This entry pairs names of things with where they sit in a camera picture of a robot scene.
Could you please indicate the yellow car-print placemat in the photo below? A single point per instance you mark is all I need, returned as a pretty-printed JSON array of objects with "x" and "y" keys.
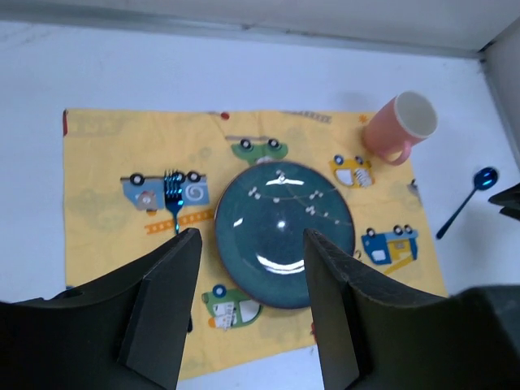
[{"x": 114, "y": 164}]

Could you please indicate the teal ceramic plate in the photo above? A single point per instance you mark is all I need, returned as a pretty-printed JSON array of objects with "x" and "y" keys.
[{"x": 259, "y": 229}]

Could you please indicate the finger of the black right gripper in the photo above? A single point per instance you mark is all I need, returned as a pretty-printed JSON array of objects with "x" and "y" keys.
[{"x": 509, "y": 202}]

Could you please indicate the blue metal spoon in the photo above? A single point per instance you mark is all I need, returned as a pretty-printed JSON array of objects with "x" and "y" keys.
[{"x": 483, "y": 180}]

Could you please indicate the pink ceramic mug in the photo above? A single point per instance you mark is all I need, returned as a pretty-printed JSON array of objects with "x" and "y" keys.
[{"x": 407, "y": 120}]

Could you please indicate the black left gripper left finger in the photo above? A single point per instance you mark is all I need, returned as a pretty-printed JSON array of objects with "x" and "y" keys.
[{"x": 124, "y": 330}]

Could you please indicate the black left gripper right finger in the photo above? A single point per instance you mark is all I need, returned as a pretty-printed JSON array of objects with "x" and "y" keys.
[{"x": 374, "y": 332}]

